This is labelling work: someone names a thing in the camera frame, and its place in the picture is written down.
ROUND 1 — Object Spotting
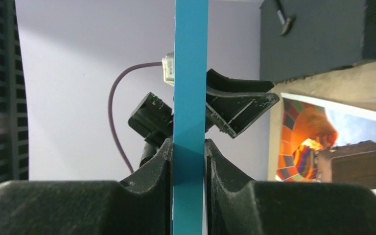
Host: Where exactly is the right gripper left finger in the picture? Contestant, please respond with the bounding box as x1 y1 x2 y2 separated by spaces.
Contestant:
0 139 173 235

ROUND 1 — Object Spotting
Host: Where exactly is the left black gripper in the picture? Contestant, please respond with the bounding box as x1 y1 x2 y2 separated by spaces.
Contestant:
128 69 280 146

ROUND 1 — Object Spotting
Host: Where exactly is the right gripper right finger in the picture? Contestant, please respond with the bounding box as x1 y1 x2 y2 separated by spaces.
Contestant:
205 139 376 235

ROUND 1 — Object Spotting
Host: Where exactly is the blue wooden picture frame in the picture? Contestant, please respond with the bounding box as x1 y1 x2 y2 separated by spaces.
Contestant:
173 0 209 235

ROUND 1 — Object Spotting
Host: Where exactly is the hot air balloon photo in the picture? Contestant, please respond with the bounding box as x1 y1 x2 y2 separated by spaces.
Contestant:
274 93 376 194

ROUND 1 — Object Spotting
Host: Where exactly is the brown cardboard backing board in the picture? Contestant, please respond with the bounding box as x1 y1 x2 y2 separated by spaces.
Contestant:
268 95 283 181

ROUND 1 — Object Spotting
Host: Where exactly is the small black hammer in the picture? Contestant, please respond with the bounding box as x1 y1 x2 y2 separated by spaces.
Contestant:
274 0 296 36

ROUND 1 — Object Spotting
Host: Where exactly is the dark flat box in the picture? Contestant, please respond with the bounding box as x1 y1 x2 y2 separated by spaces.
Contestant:
259 0 376 83

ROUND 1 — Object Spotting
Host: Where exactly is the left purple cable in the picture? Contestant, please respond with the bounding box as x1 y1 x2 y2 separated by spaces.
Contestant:
107 61 164 174

